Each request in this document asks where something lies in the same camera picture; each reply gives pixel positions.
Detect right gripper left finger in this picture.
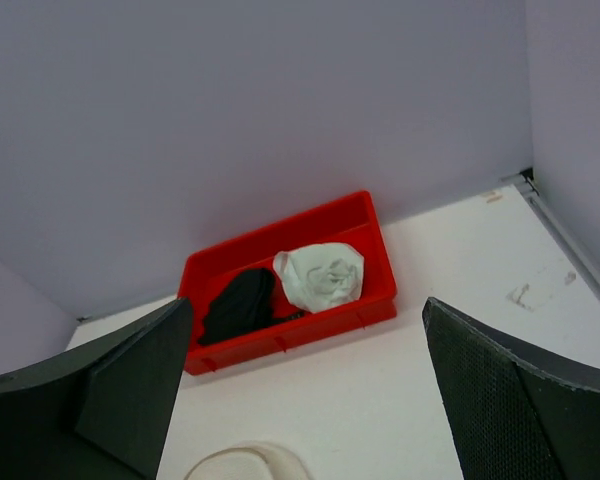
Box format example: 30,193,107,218
0,299,193,479

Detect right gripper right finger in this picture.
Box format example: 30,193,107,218
422,297,600,479

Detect white mesh laundry bag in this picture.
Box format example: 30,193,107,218
185,442,311,480

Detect black bra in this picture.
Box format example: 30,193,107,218
197,268,305,346

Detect mint green bra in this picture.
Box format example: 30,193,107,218
272,242,365,314

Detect red plastic tray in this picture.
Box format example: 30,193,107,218
178,191,397,375

